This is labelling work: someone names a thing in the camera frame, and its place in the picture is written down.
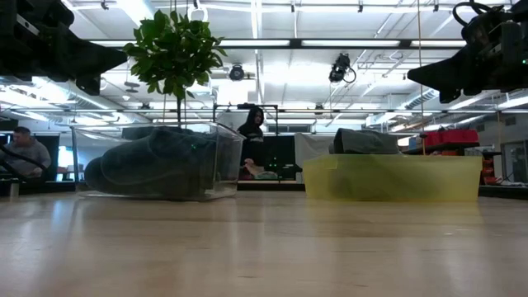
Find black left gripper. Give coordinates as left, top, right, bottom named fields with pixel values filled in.
left=0, top=0, right=129, bottom=97

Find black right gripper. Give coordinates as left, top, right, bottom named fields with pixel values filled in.
left=407, top=7, right=528, bottom=105

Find red storage bins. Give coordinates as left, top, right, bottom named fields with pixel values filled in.
left=423, top=128, right=480, bottom=147

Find green potted tree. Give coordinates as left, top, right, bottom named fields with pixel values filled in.
left=122, top=8, right=229, bottom=125

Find long ceiling light bar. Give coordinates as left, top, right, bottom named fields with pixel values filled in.
left=87, top=37, right=468, bottom=49

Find seated person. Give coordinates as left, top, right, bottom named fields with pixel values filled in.
left=0, top=125, right=53, bottom=183

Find black hanging spotlight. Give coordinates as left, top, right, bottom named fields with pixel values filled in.
left=328, top=52, right=357, bottom=84

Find yellow translucent plastic bin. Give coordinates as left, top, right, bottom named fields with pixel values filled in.
left=302, top=153, right=483, bottom=204

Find round black ceiling fixture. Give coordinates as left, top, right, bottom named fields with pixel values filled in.
left=228, top=63, right=246, bottom=83

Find white cloth cover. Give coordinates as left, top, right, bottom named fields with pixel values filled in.
left=294, top=132, right=336, bottom=183

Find clear plastic bin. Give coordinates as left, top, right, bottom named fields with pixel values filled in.
left=70, top=121, right=246, bottom=203

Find person in dark hood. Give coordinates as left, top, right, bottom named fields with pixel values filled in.
left=236, top=106, right=266, bottom=167

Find black cable loop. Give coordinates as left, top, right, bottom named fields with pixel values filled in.
left=451, top=0, right=496, bottom=28

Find black curved cable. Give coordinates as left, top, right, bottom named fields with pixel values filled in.
left=0, top=144, right=49, bottom=174

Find black table frame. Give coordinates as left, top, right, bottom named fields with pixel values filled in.
left=236, top=180, right=528, bottom=200

